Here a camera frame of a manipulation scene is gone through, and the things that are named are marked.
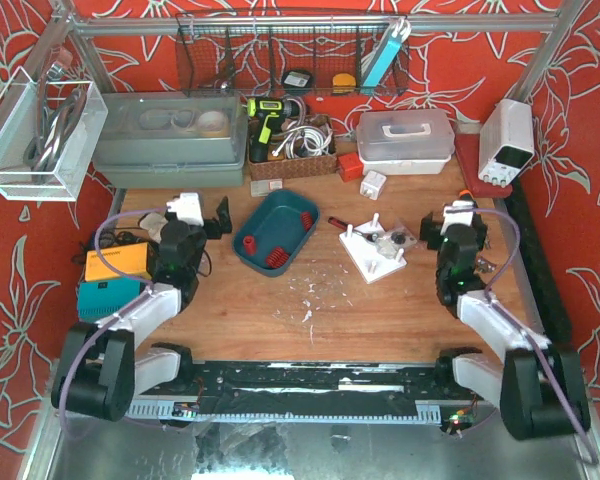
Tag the white plastic case with handle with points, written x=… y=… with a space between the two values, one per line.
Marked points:
x=405 y=142

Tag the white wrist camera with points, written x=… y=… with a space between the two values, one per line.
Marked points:
x=459 y=212
x=187 y=208

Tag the small metal parts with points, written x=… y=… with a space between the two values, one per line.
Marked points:
x=482 y=264

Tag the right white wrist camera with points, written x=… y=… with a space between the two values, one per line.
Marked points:
x=459 y=212

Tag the aluminium frame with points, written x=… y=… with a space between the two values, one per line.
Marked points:
x=462 y=57

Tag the plastic bag with parts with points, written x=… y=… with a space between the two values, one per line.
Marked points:
x=394 y=243

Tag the red small box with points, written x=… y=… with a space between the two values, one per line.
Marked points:
x=349 y=167

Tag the red handled ratchet wrench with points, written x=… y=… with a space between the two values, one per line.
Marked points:
x=368 y=236

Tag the small red spring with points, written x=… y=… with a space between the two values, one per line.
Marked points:
x=307 y=220

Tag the large red spring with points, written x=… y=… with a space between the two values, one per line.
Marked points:
x=276 y=258

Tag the white power supply unit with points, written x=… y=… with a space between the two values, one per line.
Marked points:
x=506 y=143

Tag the grey plastic storage box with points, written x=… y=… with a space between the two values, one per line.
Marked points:
x=166 y=140

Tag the white peg base plate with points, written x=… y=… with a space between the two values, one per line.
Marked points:
x=362 y=253

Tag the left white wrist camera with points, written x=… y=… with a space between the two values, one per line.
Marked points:
x=187 y=208

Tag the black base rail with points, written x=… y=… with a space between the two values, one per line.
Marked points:
x=302 y=390

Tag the clear small label bag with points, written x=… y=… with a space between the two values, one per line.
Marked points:
x=260 y=188

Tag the teal plastic tray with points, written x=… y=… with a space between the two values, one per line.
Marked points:
x=276 y=222

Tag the yellow tape measure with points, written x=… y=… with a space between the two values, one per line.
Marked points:
x=343 y=84

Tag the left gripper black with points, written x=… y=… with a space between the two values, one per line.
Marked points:
x=213 y=227

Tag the black cable duct strip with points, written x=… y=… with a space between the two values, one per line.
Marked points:
x=552 y=313

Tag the white power plug adapter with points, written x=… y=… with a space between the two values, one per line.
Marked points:
x=372 y=185

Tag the green yellow cordless drill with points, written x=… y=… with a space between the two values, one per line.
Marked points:
x=270 y=114

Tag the red spool spring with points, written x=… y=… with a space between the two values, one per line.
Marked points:
x=250 y=245

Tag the white work glove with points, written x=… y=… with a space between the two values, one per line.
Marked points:
x=152 y=223

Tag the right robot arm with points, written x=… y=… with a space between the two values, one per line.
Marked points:
x=536 y=385

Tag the woven brown basket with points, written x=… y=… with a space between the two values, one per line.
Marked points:
x=303 y=148

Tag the teal power box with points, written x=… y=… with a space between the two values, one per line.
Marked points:
x=101 y=298

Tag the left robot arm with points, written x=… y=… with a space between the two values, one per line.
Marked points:
x=99 y=372

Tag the orange black screwdriver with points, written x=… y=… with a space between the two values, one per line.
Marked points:
x=466 y=195

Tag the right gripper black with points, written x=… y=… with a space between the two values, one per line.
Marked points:
x=428 y=232

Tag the orange power box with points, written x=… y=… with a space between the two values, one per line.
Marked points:
x=137 y=260

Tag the clear acrylic hanging box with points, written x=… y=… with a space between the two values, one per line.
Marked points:
x=47 y=137

